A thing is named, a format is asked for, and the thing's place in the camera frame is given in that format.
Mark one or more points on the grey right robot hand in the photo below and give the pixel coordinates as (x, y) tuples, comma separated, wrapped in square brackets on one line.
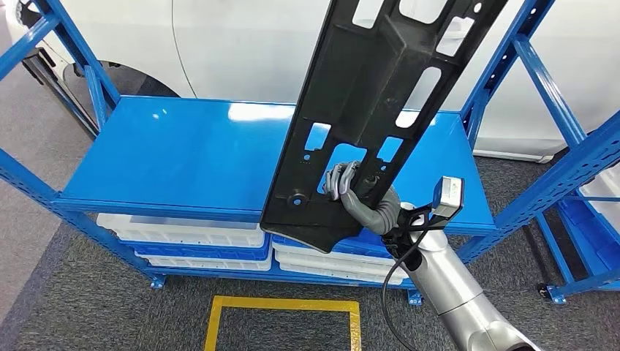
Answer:
[(345, 177)]

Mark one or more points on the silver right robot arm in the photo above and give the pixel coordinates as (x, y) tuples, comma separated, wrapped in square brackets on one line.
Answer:
[(445, 286)]

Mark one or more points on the blue metal shelf rack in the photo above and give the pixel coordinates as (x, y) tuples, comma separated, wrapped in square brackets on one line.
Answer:
[(586, 232), (169, 145)]

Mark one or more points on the white car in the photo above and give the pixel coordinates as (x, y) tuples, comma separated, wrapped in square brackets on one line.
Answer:
[(242, 48)]

